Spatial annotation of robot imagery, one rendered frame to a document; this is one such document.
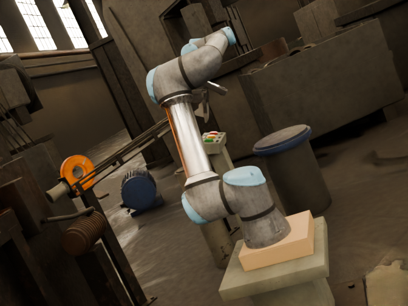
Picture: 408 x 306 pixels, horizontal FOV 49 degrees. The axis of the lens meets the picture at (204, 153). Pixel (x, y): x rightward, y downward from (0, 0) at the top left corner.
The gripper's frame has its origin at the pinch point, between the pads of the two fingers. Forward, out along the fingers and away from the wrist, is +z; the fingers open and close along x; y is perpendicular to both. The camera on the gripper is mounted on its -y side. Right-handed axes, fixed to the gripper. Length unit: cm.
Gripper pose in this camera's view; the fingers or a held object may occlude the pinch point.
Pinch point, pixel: (207, 119)
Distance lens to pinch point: 198.4
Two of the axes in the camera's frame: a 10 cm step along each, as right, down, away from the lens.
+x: -1.6, 2.5, -9.5
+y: -9.8, 0.2, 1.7
